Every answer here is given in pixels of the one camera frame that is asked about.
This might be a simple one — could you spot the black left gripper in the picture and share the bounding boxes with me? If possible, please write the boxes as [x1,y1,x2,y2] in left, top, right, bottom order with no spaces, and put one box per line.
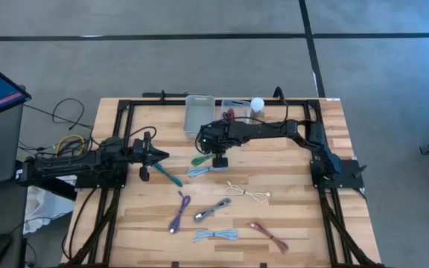
[132,130,170,182]

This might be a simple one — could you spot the teal USB cable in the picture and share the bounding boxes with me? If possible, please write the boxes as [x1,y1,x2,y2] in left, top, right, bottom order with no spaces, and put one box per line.
[153,162,183,188]

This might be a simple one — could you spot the green USB cable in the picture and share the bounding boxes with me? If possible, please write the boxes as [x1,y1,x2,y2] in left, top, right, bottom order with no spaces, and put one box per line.
[191,153,215,167]

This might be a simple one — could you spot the light blue USB cable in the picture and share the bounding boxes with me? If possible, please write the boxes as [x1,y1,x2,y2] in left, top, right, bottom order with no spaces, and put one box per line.
[193,228,240,243]
[187,165,229,178]

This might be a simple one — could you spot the lilac USB cable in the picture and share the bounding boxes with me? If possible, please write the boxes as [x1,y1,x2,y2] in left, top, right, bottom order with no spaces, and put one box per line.
[168,191,192,235]

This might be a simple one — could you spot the cream USB cable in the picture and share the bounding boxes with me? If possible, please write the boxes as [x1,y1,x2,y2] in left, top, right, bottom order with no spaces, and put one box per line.
[225,181,271,204]

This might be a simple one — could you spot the brown USB cable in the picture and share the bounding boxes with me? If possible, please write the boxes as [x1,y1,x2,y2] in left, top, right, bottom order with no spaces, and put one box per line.
[250,222,289,254]

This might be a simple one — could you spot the frosted plastic bin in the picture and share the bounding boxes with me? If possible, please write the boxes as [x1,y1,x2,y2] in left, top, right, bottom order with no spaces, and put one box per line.
[182,95,216,138]

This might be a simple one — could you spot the clear plastic bin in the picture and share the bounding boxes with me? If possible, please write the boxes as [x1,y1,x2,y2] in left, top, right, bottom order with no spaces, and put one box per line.
[220,98,252,124]

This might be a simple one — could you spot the white light bulb on base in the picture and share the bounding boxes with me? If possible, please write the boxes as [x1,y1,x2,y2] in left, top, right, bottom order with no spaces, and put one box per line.
[250,97,266,121]

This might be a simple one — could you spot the white plastic bag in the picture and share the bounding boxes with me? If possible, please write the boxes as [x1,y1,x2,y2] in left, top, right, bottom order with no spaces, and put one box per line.
[23,178,77,235]

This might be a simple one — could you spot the grey desk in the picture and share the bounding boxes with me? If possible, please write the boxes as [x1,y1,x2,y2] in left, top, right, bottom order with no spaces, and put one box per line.
[0,103,25,189]

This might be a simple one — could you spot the black aluminium table frame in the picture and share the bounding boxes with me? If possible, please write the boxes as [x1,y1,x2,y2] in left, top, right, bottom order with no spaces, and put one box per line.
[60,86,387,268]

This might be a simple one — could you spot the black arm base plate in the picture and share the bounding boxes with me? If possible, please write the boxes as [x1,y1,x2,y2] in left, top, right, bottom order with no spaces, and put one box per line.
[310,159,368,190]
[74,173,129,190]

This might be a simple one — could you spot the grey USB cable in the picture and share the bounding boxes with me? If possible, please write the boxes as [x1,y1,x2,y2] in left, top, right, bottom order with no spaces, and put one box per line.
[193,197,232,223]

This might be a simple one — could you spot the yellow cable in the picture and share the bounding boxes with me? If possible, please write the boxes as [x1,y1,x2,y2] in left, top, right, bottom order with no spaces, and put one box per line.
[56,134,86,157]

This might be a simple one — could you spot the black floor cable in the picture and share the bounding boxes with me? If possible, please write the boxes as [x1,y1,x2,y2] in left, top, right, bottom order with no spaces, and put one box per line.
[22,98,95,131]

